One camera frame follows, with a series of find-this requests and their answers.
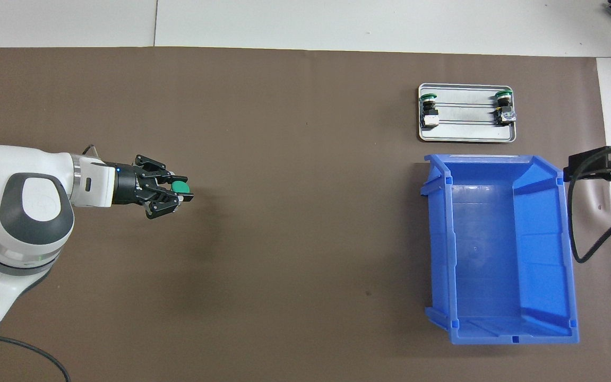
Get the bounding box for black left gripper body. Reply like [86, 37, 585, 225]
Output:
[112, 163, 152, 207]

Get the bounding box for brown paper table mat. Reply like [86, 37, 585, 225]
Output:
[0, 47, 611, 382]

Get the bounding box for silver metal tray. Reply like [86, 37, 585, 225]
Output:
[418, 83, 517, 143]

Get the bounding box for blue plastic storage bin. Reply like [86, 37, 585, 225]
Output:
[423, 154, 580, 345]

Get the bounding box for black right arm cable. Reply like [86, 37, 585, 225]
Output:
[564, 142, 611, 264]

